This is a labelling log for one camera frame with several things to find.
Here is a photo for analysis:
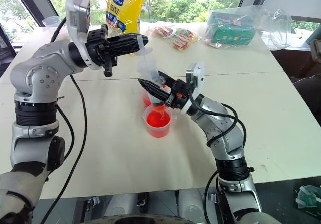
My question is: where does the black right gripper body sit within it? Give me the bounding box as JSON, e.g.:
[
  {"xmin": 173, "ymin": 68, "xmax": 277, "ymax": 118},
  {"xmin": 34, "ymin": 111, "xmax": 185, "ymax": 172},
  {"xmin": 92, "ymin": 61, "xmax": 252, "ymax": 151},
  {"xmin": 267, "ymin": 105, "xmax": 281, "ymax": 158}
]
[{"xmin": 164, "ymin": 78, "xmax": 192, "ymax": 110}]

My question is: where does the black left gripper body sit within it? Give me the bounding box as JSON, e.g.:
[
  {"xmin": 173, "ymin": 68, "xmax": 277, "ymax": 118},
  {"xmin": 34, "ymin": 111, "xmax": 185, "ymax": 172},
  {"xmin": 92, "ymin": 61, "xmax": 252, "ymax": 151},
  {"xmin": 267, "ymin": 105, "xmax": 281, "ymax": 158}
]
[{"xmin": 85, "ymin": 24, "xmax": 118, "ymax": 78}]

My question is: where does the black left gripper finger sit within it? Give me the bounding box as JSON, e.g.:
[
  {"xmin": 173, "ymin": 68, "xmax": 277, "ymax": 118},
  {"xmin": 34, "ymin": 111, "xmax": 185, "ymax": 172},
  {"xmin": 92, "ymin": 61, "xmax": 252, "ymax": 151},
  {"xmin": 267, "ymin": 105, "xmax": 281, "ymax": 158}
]
[
  {"xmin": 107, "ymin": 33, "xmax": 149, "ymax": 46},
  {"xmin": 106, "ymin": 44, "xmax": 141, "ymax": 58}
]

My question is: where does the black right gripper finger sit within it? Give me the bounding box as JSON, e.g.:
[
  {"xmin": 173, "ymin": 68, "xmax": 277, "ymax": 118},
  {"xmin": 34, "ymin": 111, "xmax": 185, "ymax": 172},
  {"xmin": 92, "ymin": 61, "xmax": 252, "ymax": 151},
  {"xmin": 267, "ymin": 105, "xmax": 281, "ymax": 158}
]
[
  {"xmin": 138, "ymin": 78, "xmax": 172, "ymax": 103},
  {"xmin": 157, "ymin": 70, "xmax": 179, "ymax": 89}
]

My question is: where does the clear cup with red liquid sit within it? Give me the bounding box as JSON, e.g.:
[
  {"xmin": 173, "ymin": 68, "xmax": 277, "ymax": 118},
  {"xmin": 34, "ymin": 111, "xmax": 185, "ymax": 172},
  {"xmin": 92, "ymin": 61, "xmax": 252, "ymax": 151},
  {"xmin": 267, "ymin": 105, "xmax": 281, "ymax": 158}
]
[
  {"xmin": 142, "ymin": 105, "xmax": 177, "ymax": 138},
  {"xmin": 140, "ymin": 87, "xmax": 154, "ymax": 109}
]

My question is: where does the yellow snack bag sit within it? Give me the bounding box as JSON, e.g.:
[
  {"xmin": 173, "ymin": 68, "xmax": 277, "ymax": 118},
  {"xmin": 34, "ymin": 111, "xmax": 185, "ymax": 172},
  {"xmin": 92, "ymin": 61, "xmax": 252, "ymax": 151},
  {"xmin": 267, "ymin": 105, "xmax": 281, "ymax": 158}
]
[{"xmin": 106, "ymin": 0, "xmax": 150, "ymax": 57}]

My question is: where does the clear bag of red snacks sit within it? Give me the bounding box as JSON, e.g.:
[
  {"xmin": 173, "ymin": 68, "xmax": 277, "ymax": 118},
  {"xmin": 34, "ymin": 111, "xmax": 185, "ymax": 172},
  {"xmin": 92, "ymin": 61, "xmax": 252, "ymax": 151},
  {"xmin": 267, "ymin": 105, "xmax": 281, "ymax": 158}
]
[{"xmin": 147, "ymin": 25, "xmax": 178, "ymax": 39}]

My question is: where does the clear bag of colourful snacks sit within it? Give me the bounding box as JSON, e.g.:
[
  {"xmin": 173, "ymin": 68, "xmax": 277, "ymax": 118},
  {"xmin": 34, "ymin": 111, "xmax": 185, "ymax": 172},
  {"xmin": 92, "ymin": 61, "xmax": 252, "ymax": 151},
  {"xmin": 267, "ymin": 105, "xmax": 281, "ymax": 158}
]
[{"xmin": 172, "ymin": 27, "xmax": 202, "ymax": 51}]

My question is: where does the grey rounded robot leg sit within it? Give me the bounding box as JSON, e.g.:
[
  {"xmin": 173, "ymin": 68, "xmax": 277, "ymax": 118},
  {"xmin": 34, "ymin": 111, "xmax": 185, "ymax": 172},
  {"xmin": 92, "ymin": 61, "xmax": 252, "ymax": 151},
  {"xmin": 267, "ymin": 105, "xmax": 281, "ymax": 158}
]
[{"xmin": 177, "ymin": 188, "xmax": 210, "ymax": 217}]

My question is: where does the green box in plastic bag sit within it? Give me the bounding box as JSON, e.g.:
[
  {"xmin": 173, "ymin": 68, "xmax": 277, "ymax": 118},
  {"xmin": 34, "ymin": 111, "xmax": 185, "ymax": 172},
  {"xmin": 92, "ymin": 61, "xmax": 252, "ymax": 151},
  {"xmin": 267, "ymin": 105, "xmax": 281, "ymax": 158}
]
[{"xmin": 203, "ymin": 5, "xmax": 293, "ymax": 51}]

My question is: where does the dark brown seat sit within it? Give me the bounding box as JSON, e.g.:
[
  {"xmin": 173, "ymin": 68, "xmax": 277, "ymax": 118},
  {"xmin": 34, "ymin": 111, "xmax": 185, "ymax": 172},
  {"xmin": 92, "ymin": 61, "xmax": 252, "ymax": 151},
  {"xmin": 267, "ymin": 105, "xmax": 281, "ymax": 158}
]
[{"xmin": 270, "ymin": 39, "xmax": 321, "ymax": 126}]

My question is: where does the green and white packet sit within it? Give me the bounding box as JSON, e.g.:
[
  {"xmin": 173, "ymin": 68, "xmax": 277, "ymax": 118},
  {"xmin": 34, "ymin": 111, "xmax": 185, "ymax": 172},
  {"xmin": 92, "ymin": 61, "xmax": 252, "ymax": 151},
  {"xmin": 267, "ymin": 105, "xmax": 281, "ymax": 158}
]
[{"xmin": 293, "ymin": 184, "xmax": 319, "ymax": 210}]

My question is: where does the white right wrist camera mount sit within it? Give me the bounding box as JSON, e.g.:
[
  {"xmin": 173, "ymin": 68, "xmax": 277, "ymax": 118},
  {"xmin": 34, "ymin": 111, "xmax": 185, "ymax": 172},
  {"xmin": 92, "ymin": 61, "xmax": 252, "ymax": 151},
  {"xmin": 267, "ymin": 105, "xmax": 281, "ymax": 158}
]
[{"xmin": 181, "ymin": 62, "xmax": 206, "ymax": 115}]

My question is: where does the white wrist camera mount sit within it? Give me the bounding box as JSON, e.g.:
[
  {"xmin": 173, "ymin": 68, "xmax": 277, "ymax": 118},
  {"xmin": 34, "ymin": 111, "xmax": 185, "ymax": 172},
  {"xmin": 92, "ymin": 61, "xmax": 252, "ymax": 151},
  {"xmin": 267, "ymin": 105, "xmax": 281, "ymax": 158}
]
[
  {"xmin": 181, "ymin": 62, "xmax": 206, "ymax": 115},
  {"xmin": 65, "ymin": 0, "xmax": 101, "ymax": 71}
]

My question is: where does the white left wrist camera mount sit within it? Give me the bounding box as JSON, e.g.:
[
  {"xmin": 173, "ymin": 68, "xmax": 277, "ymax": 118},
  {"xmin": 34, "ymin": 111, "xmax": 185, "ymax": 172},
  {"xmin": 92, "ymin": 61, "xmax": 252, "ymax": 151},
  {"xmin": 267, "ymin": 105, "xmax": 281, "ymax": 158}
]
[{"xmin": 65, "ymin": 0, "xmax": 101, "ymax": 71}]

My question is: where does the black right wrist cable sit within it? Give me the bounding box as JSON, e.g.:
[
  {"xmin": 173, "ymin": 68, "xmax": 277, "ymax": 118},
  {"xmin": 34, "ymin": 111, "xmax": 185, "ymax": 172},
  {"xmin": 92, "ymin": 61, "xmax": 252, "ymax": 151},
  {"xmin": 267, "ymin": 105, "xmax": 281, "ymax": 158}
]
[{"xmin": 188, "ymin": 90, "xmax": 248, "ymax": 148}]

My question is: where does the long black left arm cable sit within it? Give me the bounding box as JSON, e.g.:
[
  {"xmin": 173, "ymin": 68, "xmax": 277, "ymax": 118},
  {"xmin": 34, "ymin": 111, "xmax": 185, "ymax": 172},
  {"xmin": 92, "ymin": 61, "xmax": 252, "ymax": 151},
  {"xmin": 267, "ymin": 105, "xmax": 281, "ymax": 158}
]
[{"xmin": 40, "ymin": 17, "xmax": 88, "ymax": 224}]

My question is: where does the short black left arm cable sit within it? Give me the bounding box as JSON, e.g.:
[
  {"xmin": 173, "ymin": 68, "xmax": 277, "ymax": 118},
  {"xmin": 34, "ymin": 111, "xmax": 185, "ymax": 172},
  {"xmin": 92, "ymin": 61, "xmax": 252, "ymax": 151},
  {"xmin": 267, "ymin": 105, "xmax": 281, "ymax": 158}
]
[{"xmin": 56, "ymin": 105, "xmax": 75, "ymax": 161}]

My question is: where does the black right arm base cable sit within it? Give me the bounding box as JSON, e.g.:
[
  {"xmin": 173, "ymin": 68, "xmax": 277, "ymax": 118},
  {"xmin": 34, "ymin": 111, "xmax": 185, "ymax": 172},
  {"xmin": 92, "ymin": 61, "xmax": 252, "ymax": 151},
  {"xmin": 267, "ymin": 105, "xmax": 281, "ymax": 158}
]
[{"xmin": 202, "ymin": 170, "xmax": 222, "ymax": 224}]

